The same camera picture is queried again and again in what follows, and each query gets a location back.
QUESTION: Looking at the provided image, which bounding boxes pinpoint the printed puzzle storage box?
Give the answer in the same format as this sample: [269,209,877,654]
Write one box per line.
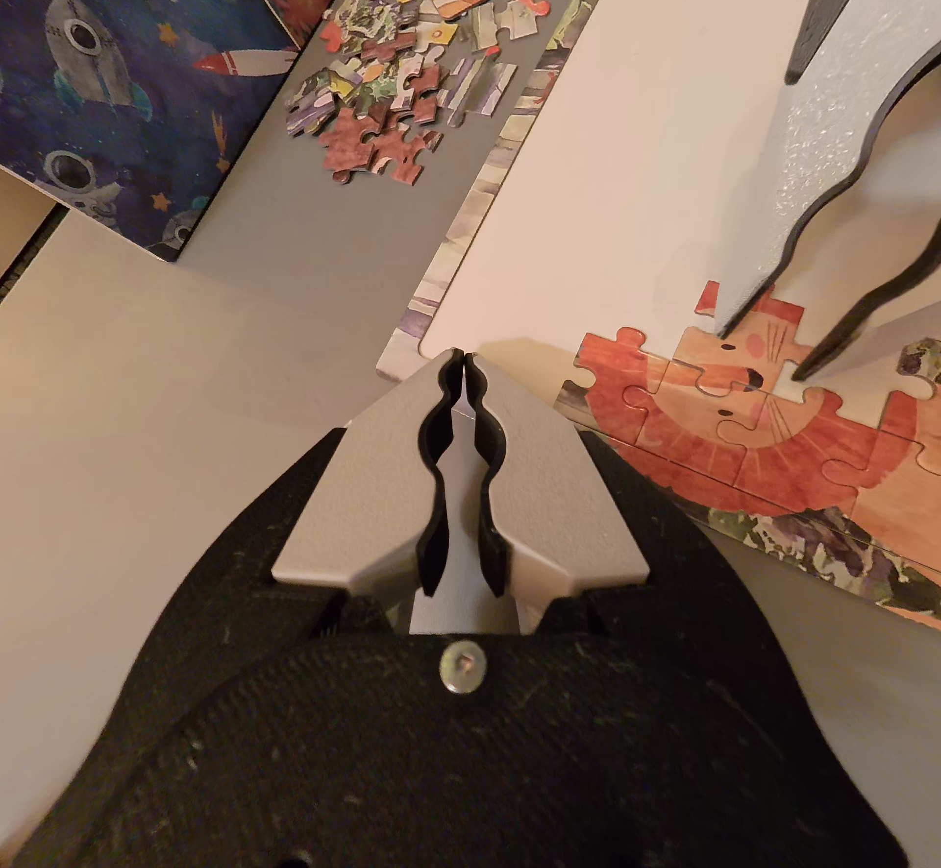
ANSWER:
[0,0,377,263]

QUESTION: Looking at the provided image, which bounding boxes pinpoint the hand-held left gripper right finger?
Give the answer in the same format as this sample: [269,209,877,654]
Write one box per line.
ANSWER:
[465,352,653,634]

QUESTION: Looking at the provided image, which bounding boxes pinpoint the joined orange puzzle pieces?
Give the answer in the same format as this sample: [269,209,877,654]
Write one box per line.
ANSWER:
[559,328,941,516]

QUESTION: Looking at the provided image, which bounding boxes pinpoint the puzzle frame tray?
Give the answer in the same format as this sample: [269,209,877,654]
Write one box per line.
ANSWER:
[375,0,941,630]

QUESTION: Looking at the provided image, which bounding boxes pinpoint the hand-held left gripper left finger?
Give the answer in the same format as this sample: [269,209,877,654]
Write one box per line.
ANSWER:
[271,348,466,599]

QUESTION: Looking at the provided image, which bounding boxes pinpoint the white shelf unit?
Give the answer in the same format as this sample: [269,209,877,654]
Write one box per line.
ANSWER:
[0,170,69,285]

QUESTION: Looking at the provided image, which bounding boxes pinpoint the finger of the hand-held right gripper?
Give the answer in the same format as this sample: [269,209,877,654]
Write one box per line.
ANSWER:
[715,0,941,340]
[792,221,941,382]

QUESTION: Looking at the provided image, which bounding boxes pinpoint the lion face puzzle piece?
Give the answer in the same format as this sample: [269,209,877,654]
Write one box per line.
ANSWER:
[672,280,810,399]

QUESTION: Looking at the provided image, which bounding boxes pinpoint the pile of puzzle pieces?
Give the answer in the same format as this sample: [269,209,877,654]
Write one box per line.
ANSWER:
[285,0,582,187]

